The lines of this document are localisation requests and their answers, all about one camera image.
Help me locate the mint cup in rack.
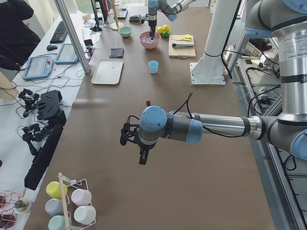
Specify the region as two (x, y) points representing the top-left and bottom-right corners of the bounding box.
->
(48, 215), (66, 230)

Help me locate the pile of clear ice cubes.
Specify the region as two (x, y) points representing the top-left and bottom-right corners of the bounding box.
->
(140, 33), (160, 43)

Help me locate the beige plastic tray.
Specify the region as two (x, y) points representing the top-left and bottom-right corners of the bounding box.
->
(91, 58), (123, 85)

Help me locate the white cup in rack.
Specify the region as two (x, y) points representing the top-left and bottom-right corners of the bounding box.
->
(74, 206), (96, 225)

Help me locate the mint green bowl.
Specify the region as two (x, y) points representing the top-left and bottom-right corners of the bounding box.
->
(118, 26), (132, 38)

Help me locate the wooden cutting board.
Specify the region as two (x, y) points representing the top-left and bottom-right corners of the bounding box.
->
(168, 35), (196, 58)

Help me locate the pink cup in rack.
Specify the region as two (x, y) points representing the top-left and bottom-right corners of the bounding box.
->
(71, 189), (92, 207)

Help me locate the white wire cup rack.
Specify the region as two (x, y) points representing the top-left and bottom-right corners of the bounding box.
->
(58, 173), (96, 230)

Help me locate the blue teach pendant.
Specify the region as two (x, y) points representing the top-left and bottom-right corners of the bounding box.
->
(54, 44), (78, 65)
(23, 55), (53, 81)

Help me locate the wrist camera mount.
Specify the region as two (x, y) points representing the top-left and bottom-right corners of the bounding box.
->
(120, 115), (140, 146)
(141, 14), (149, 24)

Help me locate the beige cup with tools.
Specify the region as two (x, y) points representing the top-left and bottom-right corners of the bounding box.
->
(14, 197), (33, 214)

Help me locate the yellow lemon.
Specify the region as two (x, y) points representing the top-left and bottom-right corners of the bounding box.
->
(163, 24), (170, 32)
(157, 27), (164, 34)

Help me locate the green lime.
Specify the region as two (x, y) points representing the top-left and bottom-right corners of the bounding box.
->
(162, 31), (170, 38)

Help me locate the pink bowl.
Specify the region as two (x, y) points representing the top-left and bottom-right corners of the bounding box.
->
(139, 32), (161, 49)

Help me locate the yellow plastic knife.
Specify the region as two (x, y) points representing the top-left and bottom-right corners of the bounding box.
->
(172, 38), (191, 42)

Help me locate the dark grey folded cloth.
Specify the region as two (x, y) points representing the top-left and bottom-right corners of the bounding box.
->
(109, 48), (124, 58)

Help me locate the black keyboard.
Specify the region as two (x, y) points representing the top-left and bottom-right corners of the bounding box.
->
(50, 21), (68, 44)

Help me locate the metal ice scoop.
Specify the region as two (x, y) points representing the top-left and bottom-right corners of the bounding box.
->
(129, 14), (142, 23)

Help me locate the black computer mouse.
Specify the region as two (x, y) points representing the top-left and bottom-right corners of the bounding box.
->
(46, 44), (58, 51)

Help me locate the aluminium frame post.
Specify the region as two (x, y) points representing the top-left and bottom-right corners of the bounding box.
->
(54, 0), (90, 74)

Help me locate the person in black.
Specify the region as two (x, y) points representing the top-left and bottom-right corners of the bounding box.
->
(0, 0), (41, 70)

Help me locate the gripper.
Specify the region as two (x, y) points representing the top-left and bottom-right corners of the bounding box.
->
(138, 137), (157, 165)
(148, 20), (157, 40)

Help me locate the wooden cup tree stand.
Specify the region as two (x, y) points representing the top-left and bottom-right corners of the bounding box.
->
(109, 0), (124, 31)

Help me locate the grey cup in rack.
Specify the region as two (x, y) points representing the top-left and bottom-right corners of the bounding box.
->
(45, 198), (64, 217)

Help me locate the yellow cup in rack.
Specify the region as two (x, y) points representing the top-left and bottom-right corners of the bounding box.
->
(46, 181), (62, 199)

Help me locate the blue plastic cup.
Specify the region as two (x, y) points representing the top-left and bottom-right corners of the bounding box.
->
(148, 60), (159, 74)

